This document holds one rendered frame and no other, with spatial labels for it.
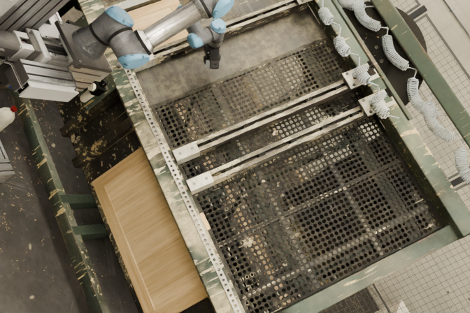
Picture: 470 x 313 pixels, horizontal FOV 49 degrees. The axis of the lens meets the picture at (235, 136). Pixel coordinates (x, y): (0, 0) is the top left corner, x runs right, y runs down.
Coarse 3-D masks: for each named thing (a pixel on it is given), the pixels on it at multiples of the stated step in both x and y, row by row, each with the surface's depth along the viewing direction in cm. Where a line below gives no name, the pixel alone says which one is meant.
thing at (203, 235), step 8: (136, 88) 274; (136, 96) 272; (144, 104) 271; (144, 112) 269; (152, 120) 268; (160, 136) 265; (160, 144) 264; (168, 152) 262; (168, 160) 260; (176, 176) 257; (176, 184) 256; (184, 200) 253; (192, 208) 252; (192, 216) 250; (200, 224) 249; (200, 232) 248; (208, 240) 247; (208, 248) 245; (224, 288) 239; (232, 296) 238; (232, 304) 236; (240, 312) 235
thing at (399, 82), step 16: (352, 16) 340; (368, 32) 334; (384, 32) 329; (416, 32) 321; (320, 48) 347; (368, 48) 332; (384, 48) 328; (400, 48) 324; (384, 64) 327; (400, 80) 322; (352, 96) 334; (400, 96) 321
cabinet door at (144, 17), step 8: (168, 0) 300; (176, 0) 300; (144, 8) 297; (152, 8) 297; (160, 8) 298; (168, 8) 298; (136, 16) 295; (144, 16) 295; (152, 16) 296; (160, 16) 296; (136, 24) 293; (144, 24) 293; (184, 32) 293; (168, 40) 290; (176, 40) 291
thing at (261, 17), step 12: (288, 0) 299; (300, 0) 295; (252, 12) 294; (264, 12) 296; (276, 12) 295; (288, 12) 301; (228, 24) 291; (240, 24) 291; (252, 24) 295; (228, 36) 294; (156, 48) 282; (168, 48) 283; (180, 48) 283; (192, 48) 288; (156, 60) 282
